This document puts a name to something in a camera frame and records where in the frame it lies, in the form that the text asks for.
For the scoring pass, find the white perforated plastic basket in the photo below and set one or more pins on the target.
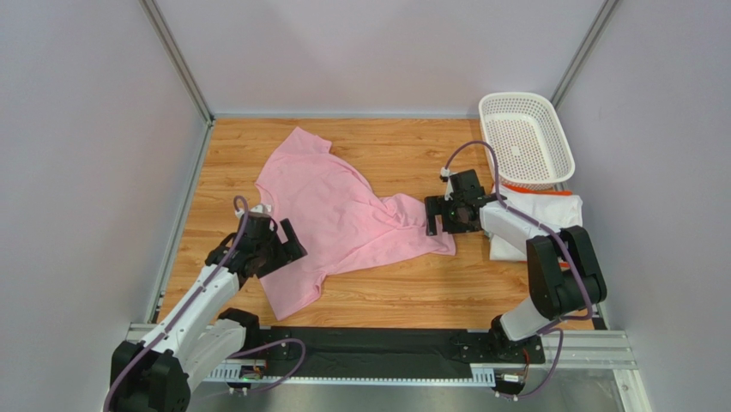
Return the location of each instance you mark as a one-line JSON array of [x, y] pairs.
[[525, 133]]

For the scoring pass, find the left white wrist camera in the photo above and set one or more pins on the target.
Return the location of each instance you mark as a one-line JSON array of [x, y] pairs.
[[258, 209]]

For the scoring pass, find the pink t shirt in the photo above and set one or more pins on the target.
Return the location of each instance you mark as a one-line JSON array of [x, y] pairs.
[[343, 225]]

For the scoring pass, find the aluminium frame rail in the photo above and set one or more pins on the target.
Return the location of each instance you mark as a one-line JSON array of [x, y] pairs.
[[585, 370]]

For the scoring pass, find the folded white t shirt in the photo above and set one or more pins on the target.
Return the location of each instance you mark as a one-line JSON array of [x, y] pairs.
[[559, 208]]

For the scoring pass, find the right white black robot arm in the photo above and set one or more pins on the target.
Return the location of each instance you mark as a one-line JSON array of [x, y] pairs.
[[563, 271]]

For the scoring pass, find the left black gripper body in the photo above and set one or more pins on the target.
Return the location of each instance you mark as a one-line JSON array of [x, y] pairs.
[[272, 253]]

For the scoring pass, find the folded orange t shirt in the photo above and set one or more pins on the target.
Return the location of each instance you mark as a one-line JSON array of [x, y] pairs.
[[538, 192]]

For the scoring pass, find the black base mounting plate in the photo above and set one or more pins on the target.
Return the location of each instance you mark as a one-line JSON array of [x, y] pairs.
[[375, 353]]

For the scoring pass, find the right aluminium corner post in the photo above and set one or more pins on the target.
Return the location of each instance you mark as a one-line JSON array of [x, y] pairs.
[[584, 50]]

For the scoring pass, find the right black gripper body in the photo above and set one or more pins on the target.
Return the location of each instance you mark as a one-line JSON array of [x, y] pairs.
[[433, 214]]

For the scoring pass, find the left aluminium corner post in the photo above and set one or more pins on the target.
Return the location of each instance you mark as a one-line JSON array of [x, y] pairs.
[[158, 21]]

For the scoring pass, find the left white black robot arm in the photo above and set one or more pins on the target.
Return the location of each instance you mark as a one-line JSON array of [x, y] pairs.
[[161, 370]]

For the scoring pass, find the aluminium corner post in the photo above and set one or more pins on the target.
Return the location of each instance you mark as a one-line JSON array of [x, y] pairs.
[[584, 50], [158, 21]]

